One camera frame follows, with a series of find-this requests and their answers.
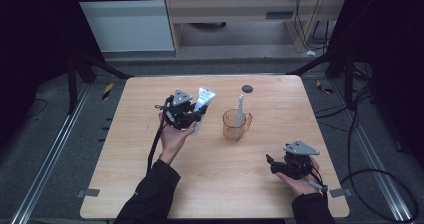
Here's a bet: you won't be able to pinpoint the person's right hand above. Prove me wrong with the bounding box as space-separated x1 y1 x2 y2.
275 156 325 199

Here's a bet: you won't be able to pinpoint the wooden desk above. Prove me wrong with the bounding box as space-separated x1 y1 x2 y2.
161 0 346 56

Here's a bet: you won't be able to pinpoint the white cabinet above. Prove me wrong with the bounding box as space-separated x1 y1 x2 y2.
70 0 175 54

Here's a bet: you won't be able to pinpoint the amber transparent cup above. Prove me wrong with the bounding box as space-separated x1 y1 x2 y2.
222 108 254 143

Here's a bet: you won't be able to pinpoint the person's left hand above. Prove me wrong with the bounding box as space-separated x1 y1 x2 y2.
158 112 198 166

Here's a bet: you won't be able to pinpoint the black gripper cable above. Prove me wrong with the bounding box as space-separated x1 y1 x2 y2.
307 165 330 203
146 96 175 176

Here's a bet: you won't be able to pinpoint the white electric toothbrush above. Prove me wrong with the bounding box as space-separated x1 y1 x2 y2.
233 94 246 129

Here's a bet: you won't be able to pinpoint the black hanging cables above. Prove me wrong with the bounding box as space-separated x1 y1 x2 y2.
292 0 335 53

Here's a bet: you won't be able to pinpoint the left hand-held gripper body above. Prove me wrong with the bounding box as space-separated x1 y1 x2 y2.
155 88 198 131

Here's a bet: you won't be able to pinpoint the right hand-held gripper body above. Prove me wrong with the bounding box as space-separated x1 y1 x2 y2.
271 139 321 181

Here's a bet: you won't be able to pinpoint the black metal stand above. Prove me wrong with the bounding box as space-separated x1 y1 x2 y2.
286 47 356 109
65 48 133 116

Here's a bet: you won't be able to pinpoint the black curtain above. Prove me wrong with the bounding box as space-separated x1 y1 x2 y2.
0 0 103 148
328 0 424 170

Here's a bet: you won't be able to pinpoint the aluminium floor rail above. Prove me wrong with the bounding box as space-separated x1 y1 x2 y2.
9 83 92 224
333 79 415 223

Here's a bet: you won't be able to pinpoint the white toothpaste tube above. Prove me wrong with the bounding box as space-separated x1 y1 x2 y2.
191 86 217 137

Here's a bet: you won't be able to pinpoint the grey metal table bracket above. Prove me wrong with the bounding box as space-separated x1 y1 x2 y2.
76 188 101 199
329 187 353 199

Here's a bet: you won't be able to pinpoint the black looped floor cable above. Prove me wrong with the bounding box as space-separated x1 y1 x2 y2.
339 168 420 224

